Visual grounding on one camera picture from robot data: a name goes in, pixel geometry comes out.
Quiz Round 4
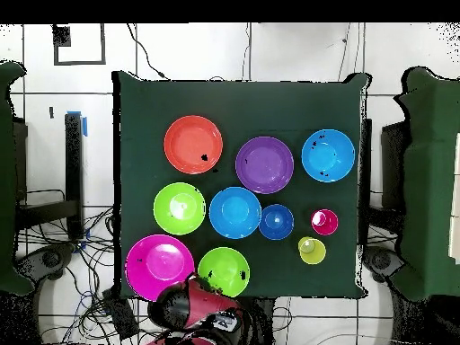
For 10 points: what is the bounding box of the black power box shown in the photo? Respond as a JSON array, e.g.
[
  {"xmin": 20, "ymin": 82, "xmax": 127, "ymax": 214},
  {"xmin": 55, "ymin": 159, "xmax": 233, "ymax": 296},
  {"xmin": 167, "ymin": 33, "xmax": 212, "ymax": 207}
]
[{"xmin": 102, "ymin": 287, "xmax": 140, "ymax": 341}]

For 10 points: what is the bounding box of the light blue plastic bowl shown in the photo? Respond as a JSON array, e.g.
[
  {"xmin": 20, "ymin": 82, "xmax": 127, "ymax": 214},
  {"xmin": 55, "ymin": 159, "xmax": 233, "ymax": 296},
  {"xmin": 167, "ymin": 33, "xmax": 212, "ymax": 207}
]
[
  {"xmin": 208, "ymin": 186, "xmax": 262, "ymax": 241},
  {"xmin": 300, "ymin": 128, "xmax": 357, "ymax": 183}
]

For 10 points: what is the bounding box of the yellow plastic cup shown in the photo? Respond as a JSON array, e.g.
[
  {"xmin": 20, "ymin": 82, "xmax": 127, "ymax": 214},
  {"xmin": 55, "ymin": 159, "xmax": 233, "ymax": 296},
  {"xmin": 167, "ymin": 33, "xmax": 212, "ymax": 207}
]
[{"xmin": 296, "ymin": 235, "xmax": 327, "ymax": 266}]

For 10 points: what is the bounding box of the orange plastic bowl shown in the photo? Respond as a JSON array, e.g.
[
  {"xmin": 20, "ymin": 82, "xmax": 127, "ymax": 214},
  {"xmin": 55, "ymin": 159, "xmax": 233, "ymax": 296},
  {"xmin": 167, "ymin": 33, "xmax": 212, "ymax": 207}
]
[{"xmin": 164, "ymin": 114, "xmax": 225, "ymax": 176}]

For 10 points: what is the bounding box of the black metal stand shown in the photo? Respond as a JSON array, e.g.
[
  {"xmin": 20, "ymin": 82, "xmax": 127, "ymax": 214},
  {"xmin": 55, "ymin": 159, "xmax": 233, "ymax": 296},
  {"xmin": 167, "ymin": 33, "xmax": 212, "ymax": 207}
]
[{"xmin": 13, "ymin": 111, "xmax": 87, "ymax": 242}]

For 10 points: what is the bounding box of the pink plastic bowl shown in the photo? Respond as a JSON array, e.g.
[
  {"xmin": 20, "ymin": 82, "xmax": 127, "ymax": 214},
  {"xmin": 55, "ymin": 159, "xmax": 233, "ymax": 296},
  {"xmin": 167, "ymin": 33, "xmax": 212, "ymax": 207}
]
[{"xmin": 124, "ymin": 234, "xmax": 196, "ymax": 302}]

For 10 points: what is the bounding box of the purple plastic bowl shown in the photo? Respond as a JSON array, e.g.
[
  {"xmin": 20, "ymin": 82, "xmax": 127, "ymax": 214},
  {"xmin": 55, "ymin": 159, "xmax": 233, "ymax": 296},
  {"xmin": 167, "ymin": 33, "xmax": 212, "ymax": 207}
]
[{"xmin": 234, "ymin": 136, "xmax": 295, "ymax": 196}]

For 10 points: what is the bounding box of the green cloth-covered table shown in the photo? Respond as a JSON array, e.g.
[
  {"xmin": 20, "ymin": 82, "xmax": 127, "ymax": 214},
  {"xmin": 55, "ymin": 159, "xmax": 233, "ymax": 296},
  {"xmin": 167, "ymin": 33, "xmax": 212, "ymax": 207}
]
[
  {"xmin": 0, "ymin": 60, "xmax": 35, "ymax": 296},
  {"xmin": 389, "ymin": 66, "xmax": 460, "ymax": 302}
]

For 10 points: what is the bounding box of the small dark blue bowl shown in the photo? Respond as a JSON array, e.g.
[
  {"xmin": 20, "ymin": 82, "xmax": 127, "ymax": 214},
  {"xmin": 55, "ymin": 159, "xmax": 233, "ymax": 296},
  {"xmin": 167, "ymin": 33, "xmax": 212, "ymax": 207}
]
[{"xmin": 258, "ymin": 203, "xmax": 295, "ymax": 241}]

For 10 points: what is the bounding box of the red plastic cup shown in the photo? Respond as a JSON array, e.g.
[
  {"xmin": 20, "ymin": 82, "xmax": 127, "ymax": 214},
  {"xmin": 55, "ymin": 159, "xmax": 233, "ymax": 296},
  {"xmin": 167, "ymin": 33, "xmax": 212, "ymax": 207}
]
[{"xmin": 310, "ymin": 208, "xmax": 340, "ymax": 237}]

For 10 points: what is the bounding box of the dark green tablecloth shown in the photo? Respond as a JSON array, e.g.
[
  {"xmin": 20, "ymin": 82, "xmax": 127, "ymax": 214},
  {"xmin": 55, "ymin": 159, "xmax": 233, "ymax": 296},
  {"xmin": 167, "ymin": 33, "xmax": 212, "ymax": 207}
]
[{"xmin": 111, "ymin": 70, "xmax": 371, "ymax": 301}]

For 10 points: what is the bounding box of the green plastic bowl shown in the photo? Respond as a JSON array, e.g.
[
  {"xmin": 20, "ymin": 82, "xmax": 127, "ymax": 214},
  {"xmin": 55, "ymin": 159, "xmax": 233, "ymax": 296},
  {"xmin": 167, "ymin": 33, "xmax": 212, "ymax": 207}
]
[
  {"xmin": 197, "ymin": 246, "xmax": 252, "ymax": 298},
  {"xmin": 153, "ymin": 181, "xmax": 207, "ymax": 236}
]

